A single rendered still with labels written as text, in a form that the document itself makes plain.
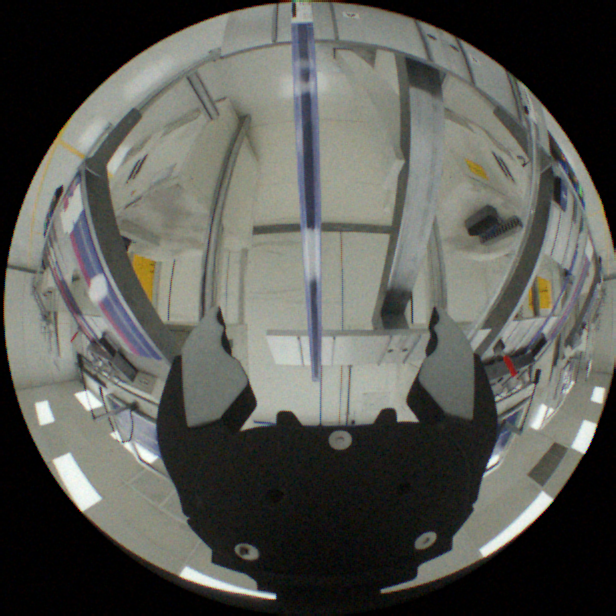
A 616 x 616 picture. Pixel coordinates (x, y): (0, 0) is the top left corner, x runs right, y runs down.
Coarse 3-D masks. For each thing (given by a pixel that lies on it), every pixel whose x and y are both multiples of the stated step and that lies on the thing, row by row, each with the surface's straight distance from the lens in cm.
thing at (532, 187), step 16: (528, 128) 27; (528, 144) 26; (528, 160) 26; (528, 176) 25; (528, 192) 25; (528, 208) 25; (528, 224) 25; (512, 256) 25; (512, 272) 26; (496, 288) 27; (480, 320) 29
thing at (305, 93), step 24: (312, 24) 18; (312, 48) 16; (312, 72) 14; (312, 96) 14; (312, 120) 13; (312, 144) 13; (312, 168) 13; (312, 192) 13; (312, 216) 14; (312, 240) 15; (312, 264) 16; (312, 288) 17; (312, 312) 19; (312, 336) 22; (312, 360) 26
